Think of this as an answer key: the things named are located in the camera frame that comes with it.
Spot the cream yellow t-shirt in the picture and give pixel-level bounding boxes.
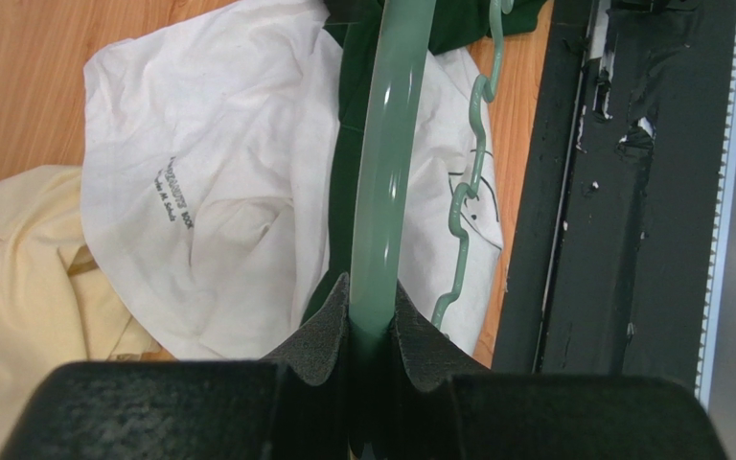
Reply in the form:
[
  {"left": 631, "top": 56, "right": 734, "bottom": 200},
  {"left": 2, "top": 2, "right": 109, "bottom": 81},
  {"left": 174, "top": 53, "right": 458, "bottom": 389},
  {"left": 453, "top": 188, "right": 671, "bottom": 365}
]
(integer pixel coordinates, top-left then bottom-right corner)
[{"left": 0, "top": 166, "right": 157, "bottom": 449}]

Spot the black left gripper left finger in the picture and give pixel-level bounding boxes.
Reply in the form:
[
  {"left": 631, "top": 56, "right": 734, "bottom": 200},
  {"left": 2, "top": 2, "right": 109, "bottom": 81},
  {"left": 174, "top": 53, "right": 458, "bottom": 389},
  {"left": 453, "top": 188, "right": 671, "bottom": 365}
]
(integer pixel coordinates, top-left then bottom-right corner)
[{"left": 0, "top": 275, "right": 349, "bottom": 459}]

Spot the green plastic hanger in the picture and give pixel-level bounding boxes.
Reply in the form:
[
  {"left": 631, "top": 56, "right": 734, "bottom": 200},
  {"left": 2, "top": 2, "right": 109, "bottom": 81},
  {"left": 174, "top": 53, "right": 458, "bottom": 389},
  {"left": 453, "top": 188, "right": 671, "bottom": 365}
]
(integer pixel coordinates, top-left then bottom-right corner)
[{"left": 349, "top": 1, "right": 514, "bottom": 340}]

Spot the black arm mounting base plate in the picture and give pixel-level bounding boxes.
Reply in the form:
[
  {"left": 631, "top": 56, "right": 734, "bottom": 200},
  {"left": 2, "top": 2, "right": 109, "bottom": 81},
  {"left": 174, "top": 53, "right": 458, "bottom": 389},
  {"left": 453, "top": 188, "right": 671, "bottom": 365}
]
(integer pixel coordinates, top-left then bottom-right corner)
[{"left": 492, "top": 1, "right": 736, "bottom": 390}]

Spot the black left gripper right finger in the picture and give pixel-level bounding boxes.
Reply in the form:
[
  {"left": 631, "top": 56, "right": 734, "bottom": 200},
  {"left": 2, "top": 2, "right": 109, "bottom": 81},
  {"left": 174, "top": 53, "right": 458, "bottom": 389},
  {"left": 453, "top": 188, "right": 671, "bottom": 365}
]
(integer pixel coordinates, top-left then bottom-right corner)
[{"left": 393, "top": 290, "right": 725, "bottom": 459}]

